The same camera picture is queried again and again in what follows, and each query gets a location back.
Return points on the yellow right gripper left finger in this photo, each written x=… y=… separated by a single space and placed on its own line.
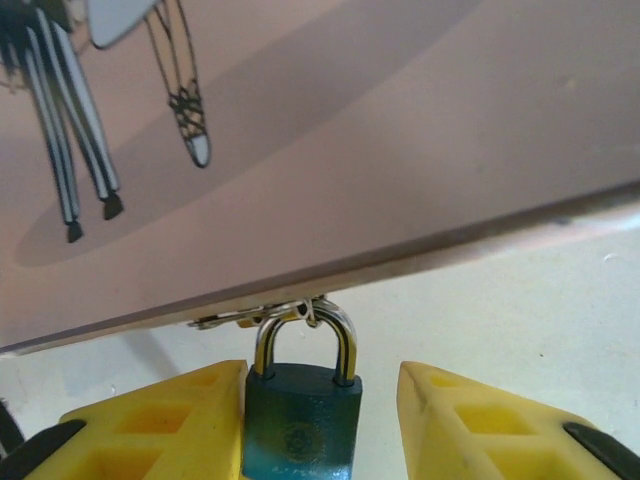
x=200 y=425

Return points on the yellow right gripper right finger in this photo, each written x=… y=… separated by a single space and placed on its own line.
x=450 y=425

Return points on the blue padlock with steel shackle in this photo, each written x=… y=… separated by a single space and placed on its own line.
x=300 y=425

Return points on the pink tin box with couple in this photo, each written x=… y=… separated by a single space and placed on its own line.
x=350 y=150

